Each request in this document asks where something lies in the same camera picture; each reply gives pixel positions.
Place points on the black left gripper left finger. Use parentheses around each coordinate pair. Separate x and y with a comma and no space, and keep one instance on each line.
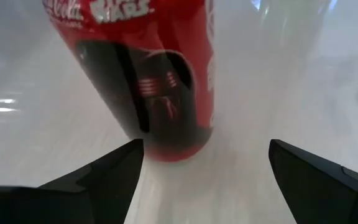
(73,199)

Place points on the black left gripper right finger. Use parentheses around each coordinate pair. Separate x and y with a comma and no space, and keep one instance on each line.
(328,196)

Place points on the red Star Wars Coca-Cola can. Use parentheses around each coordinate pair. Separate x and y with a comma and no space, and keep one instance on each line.
(172,31)

